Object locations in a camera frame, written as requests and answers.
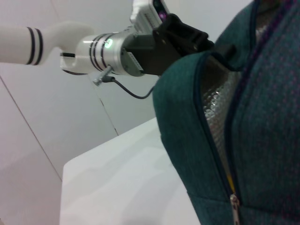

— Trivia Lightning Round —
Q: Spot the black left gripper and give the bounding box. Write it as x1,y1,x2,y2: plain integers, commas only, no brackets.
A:
123,13,237,77

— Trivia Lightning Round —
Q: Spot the dark teal insulated lunch bag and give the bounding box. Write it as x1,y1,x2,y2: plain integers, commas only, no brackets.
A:
152,0,300,225

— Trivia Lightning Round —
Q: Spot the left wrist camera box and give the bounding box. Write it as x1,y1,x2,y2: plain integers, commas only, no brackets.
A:
130,0,171,32

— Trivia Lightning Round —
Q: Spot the left arm dark cable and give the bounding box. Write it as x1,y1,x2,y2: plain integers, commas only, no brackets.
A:
92,65,156,100

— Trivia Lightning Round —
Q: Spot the metal zipper pull ring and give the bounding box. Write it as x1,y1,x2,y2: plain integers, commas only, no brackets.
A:
230,194,241,225

